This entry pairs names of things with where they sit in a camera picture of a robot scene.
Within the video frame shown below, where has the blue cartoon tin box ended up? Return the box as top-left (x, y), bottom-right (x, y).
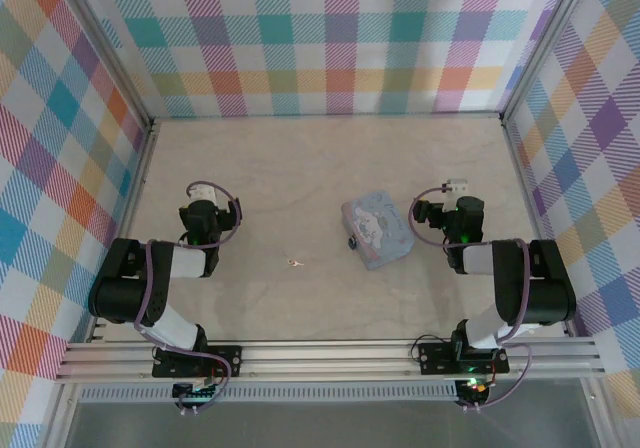
top-left (340, 191), bottom-right (414, 272)

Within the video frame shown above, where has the grey metal panel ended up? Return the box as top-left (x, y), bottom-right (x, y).
top-left (63, 400), bottom-right (604, 448)

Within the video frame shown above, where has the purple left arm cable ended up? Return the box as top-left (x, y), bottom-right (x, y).
top-left (132, 180), bottom-right (245, 417)

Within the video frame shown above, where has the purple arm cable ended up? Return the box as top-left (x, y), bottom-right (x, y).
top-left (408, 185), bottom-right (533, 414)
top-left (132, 180), bottom-right (245, 417)

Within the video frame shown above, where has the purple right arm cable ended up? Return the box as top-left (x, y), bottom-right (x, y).
top-left (408, 185), bottom-right (533, 414)

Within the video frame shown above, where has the aluminium frame side rail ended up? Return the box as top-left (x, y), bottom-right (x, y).
top-left (83, 117), bottom-right (162, 344)

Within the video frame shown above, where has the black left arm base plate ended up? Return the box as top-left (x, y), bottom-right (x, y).
top-left (151, 343), bottom-right (244, 380)

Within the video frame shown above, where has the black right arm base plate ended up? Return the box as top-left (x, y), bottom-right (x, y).
top-left (416, 338), bottom-right (510, 375)

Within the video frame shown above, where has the aluminium frame post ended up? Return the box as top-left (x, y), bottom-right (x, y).
top-left (498, 0), bottom-right (597, 125)
top-left (63, 0), bottom-right (157, 130)

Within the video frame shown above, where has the aluminium mounting rail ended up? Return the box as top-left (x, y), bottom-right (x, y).
top-left (54, 336), bottom-right (607, 382)

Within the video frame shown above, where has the grey slotted cable duct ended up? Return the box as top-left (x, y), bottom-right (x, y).
top-left (78, 386), bottom-right (459, 403)

